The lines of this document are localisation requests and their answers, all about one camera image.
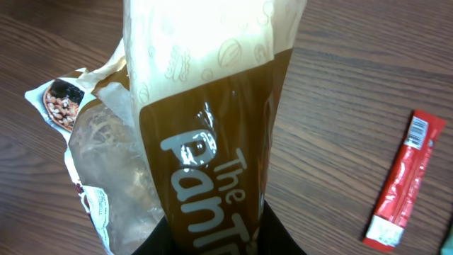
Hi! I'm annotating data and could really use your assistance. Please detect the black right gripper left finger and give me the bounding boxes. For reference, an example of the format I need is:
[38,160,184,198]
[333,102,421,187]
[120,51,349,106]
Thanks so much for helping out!
[132,217,177,255]

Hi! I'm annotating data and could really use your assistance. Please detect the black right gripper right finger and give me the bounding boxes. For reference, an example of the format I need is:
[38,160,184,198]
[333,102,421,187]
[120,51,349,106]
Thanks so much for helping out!
[257,201,307,255]

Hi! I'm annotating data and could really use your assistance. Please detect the beige snack pouch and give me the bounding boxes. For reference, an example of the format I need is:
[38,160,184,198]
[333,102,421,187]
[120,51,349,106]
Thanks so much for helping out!
[25,0,306,254]

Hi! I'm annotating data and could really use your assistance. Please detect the red stick packet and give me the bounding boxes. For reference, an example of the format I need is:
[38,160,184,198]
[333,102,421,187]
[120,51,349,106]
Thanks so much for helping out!
[362,110,446,252]

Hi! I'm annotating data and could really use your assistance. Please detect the teal tissue pack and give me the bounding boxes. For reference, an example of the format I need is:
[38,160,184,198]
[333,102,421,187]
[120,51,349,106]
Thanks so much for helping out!
[440,227,453,255]

